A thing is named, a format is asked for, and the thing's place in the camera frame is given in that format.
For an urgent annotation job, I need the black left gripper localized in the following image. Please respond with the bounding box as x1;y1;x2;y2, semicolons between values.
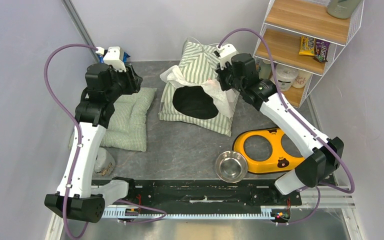
105;63;144;103

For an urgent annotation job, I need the green striped pet tent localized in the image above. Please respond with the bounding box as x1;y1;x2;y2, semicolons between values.
158;37;239;136

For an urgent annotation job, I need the green checked pet cushion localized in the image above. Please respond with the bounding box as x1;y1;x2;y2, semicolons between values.
68;87;157;153

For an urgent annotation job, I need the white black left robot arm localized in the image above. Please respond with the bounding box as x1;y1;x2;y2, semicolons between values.
44;63;143;223

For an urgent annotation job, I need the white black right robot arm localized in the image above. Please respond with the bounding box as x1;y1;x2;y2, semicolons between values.
214;50;344;205

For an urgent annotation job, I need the yellow pet bowl holder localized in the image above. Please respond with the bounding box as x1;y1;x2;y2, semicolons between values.
232;127;305;175

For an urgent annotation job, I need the blue Doritos chip bag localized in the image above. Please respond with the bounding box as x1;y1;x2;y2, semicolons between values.
97;52;131;63

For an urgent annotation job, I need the green bottle lower shelf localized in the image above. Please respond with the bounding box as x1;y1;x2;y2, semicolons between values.
258;59;272;80

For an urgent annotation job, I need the green bottle shelf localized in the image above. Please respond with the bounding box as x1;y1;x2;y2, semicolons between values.
258;59;272;80
326;0;362;20

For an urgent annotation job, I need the white toilet paper roll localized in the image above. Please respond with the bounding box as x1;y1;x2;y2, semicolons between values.
275;64;299;92

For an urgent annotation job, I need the cream printed cup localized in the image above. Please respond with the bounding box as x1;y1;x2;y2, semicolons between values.
292;70;313;89

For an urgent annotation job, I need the yellow candy bag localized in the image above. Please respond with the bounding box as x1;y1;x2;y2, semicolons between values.
298;35;315;57

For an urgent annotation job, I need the steel bowl front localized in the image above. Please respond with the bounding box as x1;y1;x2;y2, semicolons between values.
215;150;249;184

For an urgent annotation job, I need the dark purple candy bag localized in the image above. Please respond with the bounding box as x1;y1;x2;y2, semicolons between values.
313;39;331;63

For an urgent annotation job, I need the green bottle top shelf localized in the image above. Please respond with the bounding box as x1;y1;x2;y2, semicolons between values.
326;0;362;20

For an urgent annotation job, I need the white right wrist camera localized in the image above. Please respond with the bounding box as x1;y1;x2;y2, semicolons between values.
214;43;238;70

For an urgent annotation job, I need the white wire wooden shelf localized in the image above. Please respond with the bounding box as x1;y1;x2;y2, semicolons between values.
260;0;365;108

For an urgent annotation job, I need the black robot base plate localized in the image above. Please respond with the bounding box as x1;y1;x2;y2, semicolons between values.
92;177;303;207

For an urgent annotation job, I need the aluminium rail frame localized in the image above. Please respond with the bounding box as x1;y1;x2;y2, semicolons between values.
44;185;367;240

